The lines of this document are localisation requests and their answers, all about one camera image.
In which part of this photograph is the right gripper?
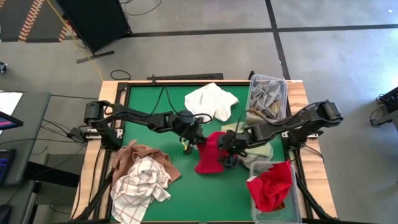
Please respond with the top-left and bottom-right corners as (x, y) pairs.
(217, 127), (259, 169)

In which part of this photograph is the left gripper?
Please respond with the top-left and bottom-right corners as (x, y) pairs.
(179, 123), (208, 156)

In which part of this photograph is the light green towel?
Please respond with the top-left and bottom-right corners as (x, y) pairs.
(220, 121), (274, 170)

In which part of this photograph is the plain white towel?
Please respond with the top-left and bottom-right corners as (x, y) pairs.
(184, 82), (239, 122)

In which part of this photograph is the dusty pink towel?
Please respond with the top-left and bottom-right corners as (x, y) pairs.
(111, 139), (182, 187)

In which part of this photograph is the white plaid towel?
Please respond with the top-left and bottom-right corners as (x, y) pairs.
(110, 155), (172, 224)

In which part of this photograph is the grey towel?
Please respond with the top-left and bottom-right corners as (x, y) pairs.
(250, 80), (282, 119)

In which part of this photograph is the clear plastic bin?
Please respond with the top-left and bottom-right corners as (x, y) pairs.
(248, 160), (302, 224)
(245, 73), (289, 125)

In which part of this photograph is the green table mat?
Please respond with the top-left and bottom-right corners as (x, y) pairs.
(110, 84), (286, 222)

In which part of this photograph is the black bar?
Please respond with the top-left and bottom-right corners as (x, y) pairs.
(147, 73), (224, 81)

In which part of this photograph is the wooden table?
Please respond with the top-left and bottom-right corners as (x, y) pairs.
(70, 80), (338, 222)

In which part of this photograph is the black partition panel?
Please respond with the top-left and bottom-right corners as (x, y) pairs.
(55, 0), (131, 64)

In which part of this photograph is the grey desk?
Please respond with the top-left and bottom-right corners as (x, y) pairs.
(0, 91), (52, 187)

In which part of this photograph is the black equipment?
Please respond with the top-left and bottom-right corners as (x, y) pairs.
(368, 86), (398, 131)

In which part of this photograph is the computer monitor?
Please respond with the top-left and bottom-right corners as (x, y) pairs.
(0, 111), (24, 131)

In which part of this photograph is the black control device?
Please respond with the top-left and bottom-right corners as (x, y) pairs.
(0, 148), (17, 186)

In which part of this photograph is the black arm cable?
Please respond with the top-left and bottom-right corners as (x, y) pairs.
(148, 86), (213, 124)

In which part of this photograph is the black table frame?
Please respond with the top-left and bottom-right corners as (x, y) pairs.
(67, 79), (343, 224)

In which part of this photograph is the black floor cable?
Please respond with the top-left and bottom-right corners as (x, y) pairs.
(110, 69), (132, 81)
(119, 0), (163, 16)

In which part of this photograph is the yellow cable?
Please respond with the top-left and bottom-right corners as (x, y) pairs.
(45, 0), (104, 82)

